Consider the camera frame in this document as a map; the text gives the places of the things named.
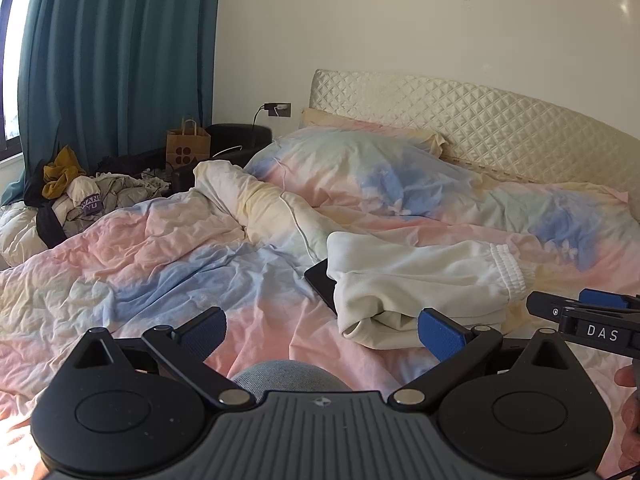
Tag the pale yellow pillow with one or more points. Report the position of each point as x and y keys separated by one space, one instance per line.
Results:
x=400 y=135

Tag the cream white sweat pants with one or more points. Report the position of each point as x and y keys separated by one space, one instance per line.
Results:
x=425 y=280

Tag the brown paper bag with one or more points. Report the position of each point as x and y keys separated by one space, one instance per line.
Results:
x=187 y=146

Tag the grey hoodie with purple print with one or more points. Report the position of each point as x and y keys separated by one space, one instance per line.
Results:
x=100 y=200

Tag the cream quilted headboard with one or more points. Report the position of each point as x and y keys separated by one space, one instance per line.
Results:
x=475 y=120

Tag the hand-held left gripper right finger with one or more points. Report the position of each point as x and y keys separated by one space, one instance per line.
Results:
x=442 y=335

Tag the black tablet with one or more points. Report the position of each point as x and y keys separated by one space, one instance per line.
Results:
x=322 y=285

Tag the pastel bed duvet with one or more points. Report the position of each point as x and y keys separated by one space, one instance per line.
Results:
x=165 y=260

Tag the person's right hand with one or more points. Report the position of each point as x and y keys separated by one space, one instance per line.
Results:
x=631 y=425

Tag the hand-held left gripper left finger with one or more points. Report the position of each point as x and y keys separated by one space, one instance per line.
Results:
x=205 y=332

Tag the window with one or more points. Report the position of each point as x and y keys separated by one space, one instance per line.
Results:
x=12 y=60

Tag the pastel tie-dye pillow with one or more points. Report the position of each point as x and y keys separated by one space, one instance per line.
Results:
x=360 y=175

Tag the teal curtain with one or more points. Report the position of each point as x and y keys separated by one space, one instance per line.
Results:
x=115 y=60

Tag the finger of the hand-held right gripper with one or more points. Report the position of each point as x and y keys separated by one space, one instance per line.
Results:
x=600 y=298
x=600 y=332

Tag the wall power outlet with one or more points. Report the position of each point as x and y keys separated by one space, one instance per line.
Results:
x=284 y=110

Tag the mustard yellow garment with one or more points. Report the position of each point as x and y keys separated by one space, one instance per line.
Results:
x=62 y=172

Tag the black nightstand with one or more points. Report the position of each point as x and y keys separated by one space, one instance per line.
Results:
x=235 y=137

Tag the white puffy quilt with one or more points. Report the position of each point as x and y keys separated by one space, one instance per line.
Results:
x=17 y=235

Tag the black garment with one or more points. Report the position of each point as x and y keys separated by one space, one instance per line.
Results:
x=47 y=225

